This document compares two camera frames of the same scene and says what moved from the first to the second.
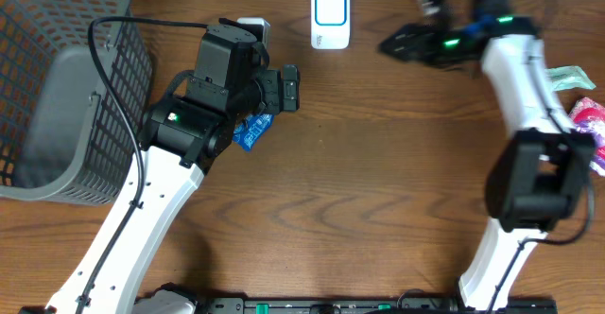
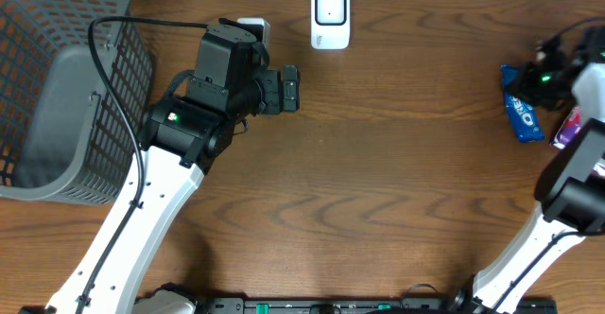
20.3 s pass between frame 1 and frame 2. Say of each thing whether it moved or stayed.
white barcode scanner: stayed
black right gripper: moved
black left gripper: stayed
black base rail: stayed
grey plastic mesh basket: stayed
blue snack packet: moved
